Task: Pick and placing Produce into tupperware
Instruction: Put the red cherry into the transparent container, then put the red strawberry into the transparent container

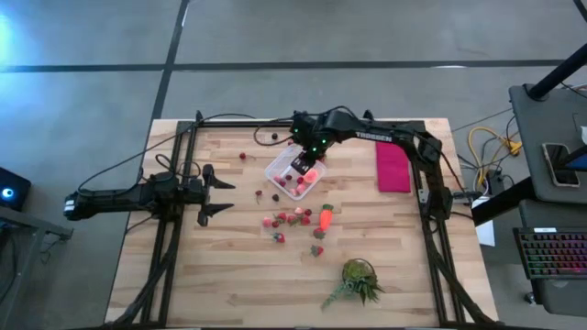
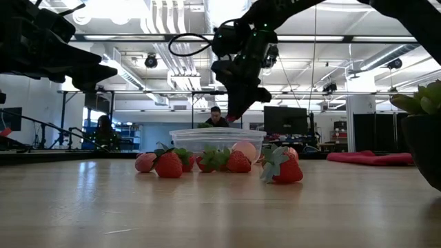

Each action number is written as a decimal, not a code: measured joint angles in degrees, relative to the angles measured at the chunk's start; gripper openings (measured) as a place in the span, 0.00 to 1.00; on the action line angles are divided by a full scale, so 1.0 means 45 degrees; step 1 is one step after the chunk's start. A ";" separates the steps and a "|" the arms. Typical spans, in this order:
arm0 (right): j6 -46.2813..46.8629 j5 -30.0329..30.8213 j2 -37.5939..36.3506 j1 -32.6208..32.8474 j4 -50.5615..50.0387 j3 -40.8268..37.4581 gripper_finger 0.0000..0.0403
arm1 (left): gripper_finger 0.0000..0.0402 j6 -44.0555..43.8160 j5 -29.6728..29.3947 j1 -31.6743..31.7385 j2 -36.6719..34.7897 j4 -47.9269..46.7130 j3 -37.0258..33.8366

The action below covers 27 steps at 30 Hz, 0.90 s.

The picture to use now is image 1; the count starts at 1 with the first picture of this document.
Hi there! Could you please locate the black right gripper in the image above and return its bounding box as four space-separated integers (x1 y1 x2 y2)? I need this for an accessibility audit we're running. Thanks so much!
292 113 331 176

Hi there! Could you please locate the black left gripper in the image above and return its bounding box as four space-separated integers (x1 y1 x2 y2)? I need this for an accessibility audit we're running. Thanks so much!
180 163 237 227

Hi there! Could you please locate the clear plastic tupperware container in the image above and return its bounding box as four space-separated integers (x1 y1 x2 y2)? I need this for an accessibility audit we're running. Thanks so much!
263 144 327 202

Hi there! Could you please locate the orange toy carrot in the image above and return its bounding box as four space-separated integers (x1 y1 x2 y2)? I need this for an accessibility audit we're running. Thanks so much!
318 203 335 233

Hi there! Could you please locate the magenta folded cloth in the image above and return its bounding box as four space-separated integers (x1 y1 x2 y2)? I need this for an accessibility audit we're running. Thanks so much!
374 141 413 194

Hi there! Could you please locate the potted green succulent plant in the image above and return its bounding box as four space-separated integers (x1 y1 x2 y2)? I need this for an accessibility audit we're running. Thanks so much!
319 258 386 312

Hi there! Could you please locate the grey metal stand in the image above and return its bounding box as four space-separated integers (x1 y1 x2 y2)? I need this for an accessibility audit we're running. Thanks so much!
0 208 74 330

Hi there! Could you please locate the black power strip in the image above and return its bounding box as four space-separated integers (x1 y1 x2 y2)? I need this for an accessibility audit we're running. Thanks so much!
484 168 505 193

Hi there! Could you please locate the white paper sheet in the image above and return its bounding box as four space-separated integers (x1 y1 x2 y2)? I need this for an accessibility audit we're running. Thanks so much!
474 194 497 248

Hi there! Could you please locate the black box with blue light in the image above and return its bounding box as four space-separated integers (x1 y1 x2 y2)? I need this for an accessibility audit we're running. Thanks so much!
0 167 32 213

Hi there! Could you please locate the black desk support bar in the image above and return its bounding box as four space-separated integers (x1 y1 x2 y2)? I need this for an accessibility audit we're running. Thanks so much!
471 176 537 227

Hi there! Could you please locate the grey side desk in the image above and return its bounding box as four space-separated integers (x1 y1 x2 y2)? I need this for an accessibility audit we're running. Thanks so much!
507 83 587 205

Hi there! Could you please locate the smartphone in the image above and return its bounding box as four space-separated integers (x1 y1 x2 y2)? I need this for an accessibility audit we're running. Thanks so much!
541 142 581 189

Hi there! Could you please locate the backlit computer keyboard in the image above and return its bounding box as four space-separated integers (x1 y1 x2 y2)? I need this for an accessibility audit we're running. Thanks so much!
512 225 587 281

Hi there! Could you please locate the black pole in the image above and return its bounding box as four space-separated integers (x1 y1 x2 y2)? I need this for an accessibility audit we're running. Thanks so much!
526 41 587 102

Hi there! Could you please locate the grey keyboard desk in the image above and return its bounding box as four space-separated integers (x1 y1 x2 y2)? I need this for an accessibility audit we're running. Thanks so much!
517 201 587 317

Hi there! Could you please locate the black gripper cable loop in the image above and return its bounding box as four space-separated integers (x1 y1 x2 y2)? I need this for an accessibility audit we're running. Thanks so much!
252 117 297 148

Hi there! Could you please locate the black metal table frame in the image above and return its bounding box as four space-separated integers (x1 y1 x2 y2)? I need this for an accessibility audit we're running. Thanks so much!
105 109 501 329

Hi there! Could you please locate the long black arm cable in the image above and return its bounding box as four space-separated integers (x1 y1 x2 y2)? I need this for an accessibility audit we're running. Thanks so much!
77 112 257 193

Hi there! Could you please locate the yellow cable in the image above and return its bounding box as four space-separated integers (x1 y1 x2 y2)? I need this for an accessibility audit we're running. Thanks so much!
467 126 523 187

